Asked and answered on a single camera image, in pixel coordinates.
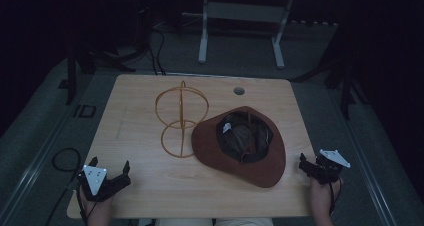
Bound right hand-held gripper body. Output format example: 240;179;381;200
298;149;352;186

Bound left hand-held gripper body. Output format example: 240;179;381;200
76;165;132;202

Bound brown felt hat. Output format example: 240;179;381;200
190;105;287;189

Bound gold wire hat stand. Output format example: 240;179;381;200
154;80;210;159

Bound person's right hand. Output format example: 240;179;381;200
309;176;343;218

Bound person's left hand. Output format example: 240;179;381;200
79;190;114;226

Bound black floor socket box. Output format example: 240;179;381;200
73;104;98;119

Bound black tripod stand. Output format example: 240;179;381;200
64;42;138;106
289;25;371;121

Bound right hand-held gripper cable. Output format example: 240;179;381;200
327;176;344;217

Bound black floor cable loop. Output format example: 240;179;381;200
44;147;83;226

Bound metal floor rail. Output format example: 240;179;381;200
0;99;81;220
333;92;399;226

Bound black background cables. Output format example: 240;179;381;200
145;27;168;76

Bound white metal desk frame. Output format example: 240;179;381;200
197;0;296;70

